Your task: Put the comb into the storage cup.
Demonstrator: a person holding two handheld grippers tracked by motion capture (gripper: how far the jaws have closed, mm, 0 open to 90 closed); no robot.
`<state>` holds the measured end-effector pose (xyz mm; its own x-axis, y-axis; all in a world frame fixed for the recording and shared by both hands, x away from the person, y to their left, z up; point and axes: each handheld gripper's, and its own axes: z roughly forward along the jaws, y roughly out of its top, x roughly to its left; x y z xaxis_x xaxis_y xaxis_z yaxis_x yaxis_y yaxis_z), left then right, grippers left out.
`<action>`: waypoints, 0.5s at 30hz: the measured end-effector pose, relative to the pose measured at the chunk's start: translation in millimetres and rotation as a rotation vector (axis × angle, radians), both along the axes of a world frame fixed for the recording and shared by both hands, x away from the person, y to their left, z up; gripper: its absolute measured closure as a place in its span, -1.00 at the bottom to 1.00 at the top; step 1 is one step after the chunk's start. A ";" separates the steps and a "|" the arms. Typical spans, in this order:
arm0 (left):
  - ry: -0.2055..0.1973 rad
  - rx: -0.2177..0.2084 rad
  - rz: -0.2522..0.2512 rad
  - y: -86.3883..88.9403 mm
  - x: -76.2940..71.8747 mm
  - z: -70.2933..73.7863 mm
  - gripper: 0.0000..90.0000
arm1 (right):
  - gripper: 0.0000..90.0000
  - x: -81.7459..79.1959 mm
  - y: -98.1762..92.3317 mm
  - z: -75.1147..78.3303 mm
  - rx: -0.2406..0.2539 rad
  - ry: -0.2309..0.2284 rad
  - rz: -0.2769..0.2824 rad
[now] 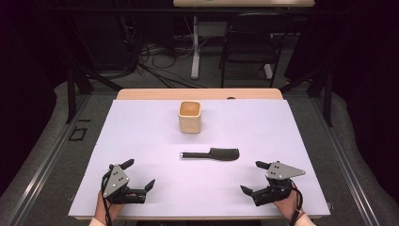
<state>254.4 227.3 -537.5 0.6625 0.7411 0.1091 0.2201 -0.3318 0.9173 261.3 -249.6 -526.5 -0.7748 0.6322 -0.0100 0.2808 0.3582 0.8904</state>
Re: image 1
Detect black metal frame stand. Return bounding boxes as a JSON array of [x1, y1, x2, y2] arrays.
[[279, 66, 334, 128], [65, 64, 124, 124]]

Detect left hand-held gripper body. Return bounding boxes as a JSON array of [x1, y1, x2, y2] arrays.
[[102, 164, 148, 205]]

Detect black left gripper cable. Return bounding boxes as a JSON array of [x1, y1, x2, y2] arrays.
[[100, 169, 115, 226]]

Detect wooden table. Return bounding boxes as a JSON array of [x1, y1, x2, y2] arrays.
[[74, 88, 325, 221]]

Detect person's right hand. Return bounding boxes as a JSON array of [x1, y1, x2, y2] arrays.
[[273, 184, 305, 222]]

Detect tangle of floor cables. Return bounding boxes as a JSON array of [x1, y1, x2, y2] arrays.
[[119, 15, 209, 89]]

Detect person's left hand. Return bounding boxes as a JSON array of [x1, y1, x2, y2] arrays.
[[94, 190, 125, 225]]

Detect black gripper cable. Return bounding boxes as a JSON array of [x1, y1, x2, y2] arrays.
[[288, 183, 305, 226], [100, 169, 115, 226]]

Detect white table mat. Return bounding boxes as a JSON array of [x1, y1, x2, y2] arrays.
[[68, 98, 331, 218]]

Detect black folding chair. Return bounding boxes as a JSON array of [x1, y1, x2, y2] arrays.
[[218, 11, 295, 89]]

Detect grey metal floor rail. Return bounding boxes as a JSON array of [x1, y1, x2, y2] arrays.
[[309, 93, 381, 226], [5, 93, 92, 226]]

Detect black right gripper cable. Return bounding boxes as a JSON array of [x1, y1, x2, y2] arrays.
[[288, 183, 305, 226]]

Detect white desk leg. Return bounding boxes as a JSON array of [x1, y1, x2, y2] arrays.
[[190, 15, 202, 80]]

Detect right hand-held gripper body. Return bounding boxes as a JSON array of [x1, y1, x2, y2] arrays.
[[251, 160, 307, 207]]

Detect light wooden desk top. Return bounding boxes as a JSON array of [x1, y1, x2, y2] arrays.
[[172, 0, 316, 8]]

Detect beige square cup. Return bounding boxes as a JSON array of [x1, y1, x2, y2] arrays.
[[178, 100, 202, 135]]

